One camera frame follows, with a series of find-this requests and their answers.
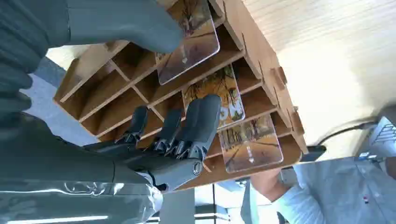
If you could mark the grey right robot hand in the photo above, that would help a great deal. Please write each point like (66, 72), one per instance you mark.
(123, 21)

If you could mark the wooden card box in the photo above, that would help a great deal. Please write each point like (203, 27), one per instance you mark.
(102, 89)

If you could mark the ribbed grey right arm sleeve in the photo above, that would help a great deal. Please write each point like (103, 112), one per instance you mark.
(21, 37)

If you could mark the card with yellow tree picture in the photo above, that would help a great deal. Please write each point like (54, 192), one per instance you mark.
(224, 83)

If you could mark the clear card with avenue picture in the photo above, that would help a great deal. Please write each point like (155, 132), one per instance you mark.
(250, 145)

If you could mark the grey panel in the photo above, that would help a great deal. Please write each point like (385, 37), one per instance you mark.
(178, 207)

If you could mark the thin black pole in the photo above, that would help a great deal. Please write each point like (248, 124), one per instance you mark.
(214, 204)

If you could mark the person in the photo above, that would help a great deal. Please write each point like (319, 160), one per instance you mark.
(340, 191)

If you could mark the grey laptop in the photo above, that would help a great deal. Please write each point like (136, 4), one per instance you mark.
(382, 136)

